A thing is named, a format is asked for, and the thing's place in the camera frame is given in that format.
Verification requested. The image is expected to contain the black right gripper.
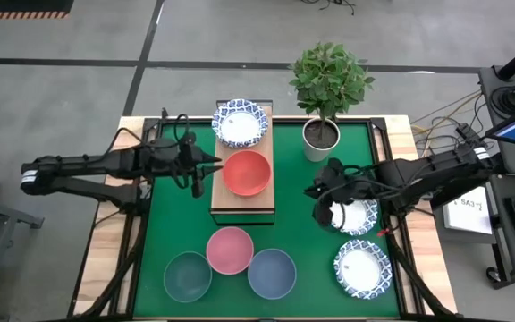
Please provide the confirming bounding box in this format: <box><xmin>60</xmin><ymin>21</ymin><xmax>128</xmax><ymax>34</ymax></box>
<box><xmin>303</xmin><ymin>157</ymin><xmax>375</xmax><ymax>203</ymax></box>

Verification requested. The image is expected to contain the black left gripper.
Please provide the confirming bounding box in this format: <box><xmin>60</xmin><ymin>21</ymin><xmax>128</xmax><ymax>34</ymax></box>
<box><xmin>143</xmin><ymin>137</ymin><xmax>224</xmax><ymax>182</ymax></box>

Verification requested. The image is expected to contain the red plastic bowl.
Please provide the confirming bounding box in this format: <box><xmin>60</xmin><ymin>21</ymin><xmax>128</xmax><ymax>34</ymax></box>
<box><xmin>222</xmin><ymin>149</ymin><xmax>273</xmax><ymax>198</ymax></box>

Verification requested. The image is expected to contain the blue patterned paper plate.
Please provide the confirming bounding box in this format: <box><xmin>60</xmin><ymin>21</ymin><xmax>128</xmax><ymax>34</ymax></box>
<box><xmin>328</xmin><ymin>198</ymin><xmax>379</xmax><ymax>237</ymax></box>
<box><xmin>333</xmin><ymin>239</ymin><xmax>393</xmax><ymax>300</ymax></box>
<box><xmin>211</xmin><ymin>98</ymin><xmax>270</xmax><ymax>149</ymax></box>

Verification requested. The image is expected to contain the pink plastic bowl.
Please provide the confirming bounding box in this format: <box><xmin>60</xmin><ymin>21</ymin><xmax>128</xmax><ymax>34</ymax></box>
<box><xmin>205</xmin><ymin>226</ymin><xmax>255</xmax><ymax>275</ymax></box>

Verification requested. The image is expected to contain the blue plastic bowl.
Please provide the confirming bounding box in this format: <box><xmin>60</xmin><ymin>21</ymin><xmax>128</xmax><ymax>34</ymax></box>
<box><xmin>247</xmin><ymin>248</ymin><xmax>298</xmax><ymax>301</ymax></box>

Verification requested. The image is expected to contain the green plastic bowl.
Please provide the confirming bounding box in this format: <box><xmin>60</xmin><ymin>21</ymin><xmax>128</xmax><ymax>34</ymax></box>
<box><xmin>163</xmin><ymin>250</ymin><xmax>213</xmax><ymax>304</ymax></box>

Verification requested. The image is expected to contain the green table mat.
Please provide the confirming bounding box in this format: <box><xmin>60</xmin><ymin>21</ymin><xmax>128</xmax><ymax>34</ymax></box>
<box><xmin>132</xmin><ymin>121</ymin><xmax>401</xmax><ymax>318</ymax></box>

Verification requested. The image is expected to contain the potted green plant white pot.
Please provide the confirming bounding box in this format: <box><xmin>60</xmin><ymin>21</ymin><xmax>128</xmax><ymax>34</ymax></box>
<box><xmin>288</xmin><ymin>41</ymin><xmax>376</xmax><ymax>163</ymax></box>

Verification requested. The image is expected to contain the white labelled paper sheet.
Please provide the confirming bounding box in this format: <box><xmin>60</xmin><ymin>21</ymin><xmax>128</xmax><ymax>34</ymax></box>
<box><xmin>443</xmin><ymin>196</ymin><xmax>494</xmax><ymax>236</ymax></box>

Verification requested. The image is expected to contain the black power adapter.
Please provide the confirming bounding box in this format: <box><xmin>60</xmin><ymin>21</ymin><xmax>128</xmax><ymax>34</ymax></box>
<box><xmin>456</xmin><ymin>123</ymin><xmax>478</xmax><ymax>141</ymax></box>

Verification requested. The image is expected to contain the black mat striped orange edge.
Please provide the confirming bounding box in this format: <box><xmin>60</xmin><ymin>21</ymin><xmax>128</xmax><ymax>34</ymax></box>
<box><xmin>0</xmin><ymin>0</ymin><xmax>75</xmax><ymax>21</ymax></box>

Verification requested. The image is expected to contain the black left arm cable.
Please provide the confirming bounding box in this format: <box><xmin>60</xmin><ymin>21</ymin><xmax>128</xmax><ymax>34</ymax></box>
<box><xmin>105</xmin><ymin>106</ymin><xmax>196</xmax><ymax>191</ymax></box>

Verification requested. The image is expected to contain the wooden shelf black metal frame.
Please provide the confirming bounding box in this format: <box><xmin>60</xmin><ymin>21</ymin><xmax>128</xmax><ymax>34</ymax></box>
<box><xmin>210</xmin><ymin>100</ymin><xmax>276</xmax><ymax>226</ymax></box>

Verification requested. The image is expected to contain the black metal table frame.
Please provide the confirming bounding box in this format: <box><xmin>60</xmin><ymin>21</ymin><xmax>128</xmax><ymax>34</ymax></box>
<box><xmin>67</xmin><ymin>106</ymin><xmax>460</xmax><ymax>322</ymax></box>

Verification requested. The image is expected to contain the yellow floor cable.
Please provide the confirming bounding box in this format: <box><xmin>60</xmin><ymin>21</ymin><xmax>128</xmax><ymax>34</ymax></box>
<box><xmin>411</xmin><ymin>90</ymin><xmax>483</xmax><ymax>166</ymax></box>

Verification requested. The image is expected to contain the black floor cable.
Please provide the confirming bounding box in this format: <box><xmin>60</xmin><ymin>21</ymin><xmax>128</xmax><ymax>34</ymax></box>
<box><xmin>300</xmin><ymin>0</ymin><xmax>357</xmax><ymax>17</ymax></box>

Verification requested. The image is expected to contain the coiled black cable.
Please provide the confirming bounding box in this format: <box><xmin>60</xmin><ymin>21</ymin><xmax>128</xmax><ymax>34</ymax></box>
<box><xmin>491</xmin><ymin>84</ymin><xmax>515</xmax><ymax>119</ymax></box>

